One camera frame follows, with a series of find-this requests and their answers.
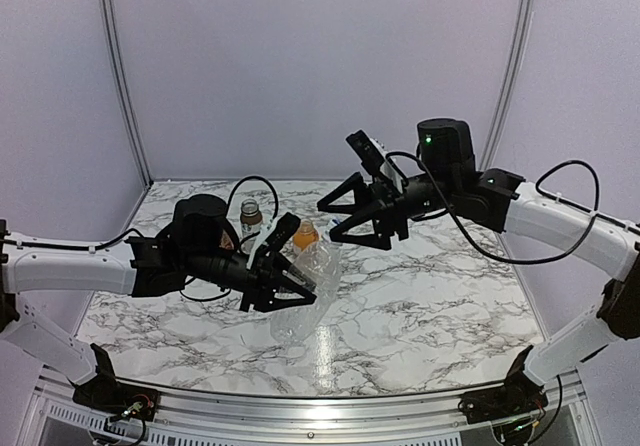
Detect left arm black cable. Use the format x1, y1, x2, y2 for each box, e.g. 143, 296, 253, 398
179, 175, 280, 303

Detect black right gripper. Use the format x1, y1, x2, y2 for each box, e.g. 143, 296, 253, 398
320, 168, 459, 250

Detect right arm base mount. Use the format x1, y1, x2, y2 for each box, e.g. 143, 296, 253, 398
458, 346, 548, 424

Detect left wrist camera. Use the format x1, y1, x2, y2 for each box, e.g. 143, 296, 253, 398
247, 212, 301, 269

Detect aluminium frame post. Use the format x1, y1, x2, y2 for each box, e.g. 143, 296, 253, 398
99, 0, 153, 188
480, 0, 535, 170

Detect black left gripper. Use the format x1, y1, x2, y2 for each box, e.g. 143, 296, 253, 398
184, 247, 317, 313

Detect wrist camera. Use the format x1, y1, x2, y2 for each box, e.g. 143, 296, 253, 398
247, 212, 301, 269
346, 130, 404, 193

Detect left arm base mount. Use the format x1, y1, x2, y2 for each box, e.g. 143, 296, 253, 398
69, 343, 159, 421

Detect aluminium table front rail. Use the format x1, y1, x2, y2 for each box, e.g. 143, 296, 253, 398
17, 368, 601, 445

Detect tea bottle red label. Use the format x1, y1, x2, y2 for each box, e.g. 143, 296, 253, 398
219, 225, 239, 251

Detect coffee bottle white label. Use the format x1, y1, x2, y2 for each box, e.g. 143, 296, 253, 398
240, 199, 263, 254

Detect right aluminium frame post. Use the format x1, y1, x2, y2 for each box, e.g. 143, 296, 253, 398
480, 0, 535, 170

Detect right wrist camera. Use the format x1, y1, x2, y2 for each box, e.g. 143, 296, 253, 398
346, 130, 404, 193

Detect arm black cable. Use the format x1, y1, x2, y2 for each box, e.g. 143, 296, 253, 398
179, 175, 280, 303
387, 150, 640, 266

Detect left aluminium frame post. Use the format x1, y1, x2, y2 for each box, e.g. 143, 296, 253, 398
99, 0, 153, 188

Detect orange object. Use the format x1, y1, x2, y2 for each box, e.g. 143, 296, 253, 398
292, 219, 319, 256

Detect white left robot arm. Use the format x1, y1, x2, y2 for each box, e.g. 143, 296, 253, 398
1, 194, 316, 411

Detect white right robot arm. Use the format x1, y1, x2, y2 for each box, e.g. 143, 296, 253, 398
317, 118, 639, 414

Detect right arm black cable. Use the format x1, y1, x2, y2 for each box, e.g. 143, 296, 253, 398
387, 150, 640, 266

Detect clear water bottle blue cap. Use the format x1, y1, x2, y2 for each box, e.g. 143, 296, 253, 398
270, 219, 341, 345

